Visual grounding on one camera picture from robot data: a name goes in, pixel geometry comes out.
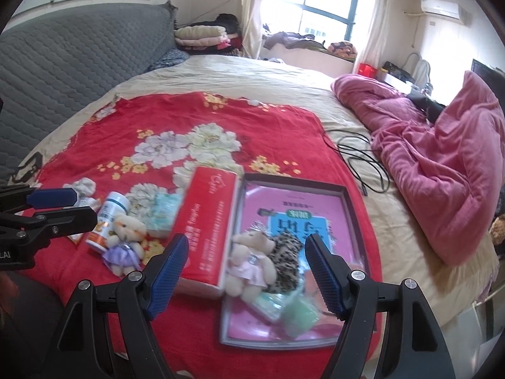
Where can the grey quilted headboard cover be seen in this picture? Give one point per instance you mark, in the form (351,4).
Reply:
(71,59)

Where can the clear plastic bag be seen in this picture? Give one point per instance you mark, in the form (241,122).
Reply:
(83,187)

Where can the white supplement bottle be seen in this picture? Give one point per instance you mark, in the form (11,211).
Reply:
(112,209)

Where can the teddy bear in purple dress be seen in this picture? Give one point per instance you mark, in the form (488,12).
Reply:
(128,227)

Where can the teal tissue pack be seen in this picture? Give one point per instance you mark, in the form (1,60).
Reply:
(163,215)

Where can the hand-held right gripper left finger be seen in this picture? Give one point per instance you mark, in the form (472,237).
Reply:
(169,272)

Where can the green makeup sponge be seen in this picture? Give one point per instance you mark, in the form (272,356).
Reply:
(300,316)

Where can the white window bench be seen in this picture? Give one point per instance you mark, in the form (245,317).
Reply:
(307,61)

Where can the leopard print cloth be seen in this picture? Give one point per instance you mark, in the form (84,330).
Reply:
(288,256)

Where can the pale green packet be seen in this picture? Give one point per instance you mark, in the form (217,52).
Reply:
(270,304)

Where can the red tissue pack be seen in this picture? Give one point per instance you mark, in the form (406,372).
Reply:
(205,225)

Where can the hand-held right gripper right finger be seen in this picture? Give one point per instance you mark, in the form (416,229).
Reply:
(324,272)

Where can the orange snack packet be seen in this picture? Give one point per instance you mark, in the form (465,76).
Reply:
(77,239)

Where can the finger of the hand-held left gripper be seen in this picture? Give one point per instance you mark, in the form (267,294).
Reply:
(63,219)
(51,197)

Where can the white curtain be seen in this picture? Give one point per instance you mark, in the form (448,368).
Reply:
(252,15)
(374,27)

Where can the red box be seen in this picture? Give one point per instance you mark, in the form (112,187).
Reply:
(367,70)

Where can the white chair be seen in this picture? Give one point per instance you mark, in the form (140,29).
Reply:
(421,71)

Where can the black television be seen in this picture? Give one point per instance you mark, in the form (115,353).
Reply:
(487,73)

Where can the black garment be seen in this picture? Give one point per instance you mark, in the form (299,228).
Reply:
(428,106)

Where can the red floral blanket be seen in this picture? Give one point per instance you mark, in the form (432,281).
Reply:
(118,126)

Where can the pile of clothes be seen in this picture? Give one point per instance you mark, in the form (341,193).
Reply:
(292,39)

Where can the stack of folded blankets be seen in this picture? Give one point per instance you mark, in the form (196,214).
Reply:
(199,33)

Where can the pink book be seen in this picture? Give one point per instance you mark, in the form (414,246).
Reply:
(268,201)

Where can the teddy bear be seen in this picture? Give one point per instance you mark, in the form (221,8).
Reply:
(252,260)
(128,227)

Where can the dark blue patterned cloth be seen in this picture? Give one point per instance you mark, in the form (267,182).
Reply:
(169,59)

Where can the colourful folded blanket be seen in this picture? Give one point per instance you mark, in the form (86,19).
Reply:
(343,49)

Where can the black bag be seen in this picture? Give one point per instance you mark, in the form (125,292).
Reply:
(394,70)

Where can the pink duvet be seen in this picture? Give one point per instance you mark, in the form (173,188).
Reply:
(434,173)

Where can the white air conditioner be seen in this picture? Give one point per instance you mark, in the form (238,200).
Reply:
(442,8)

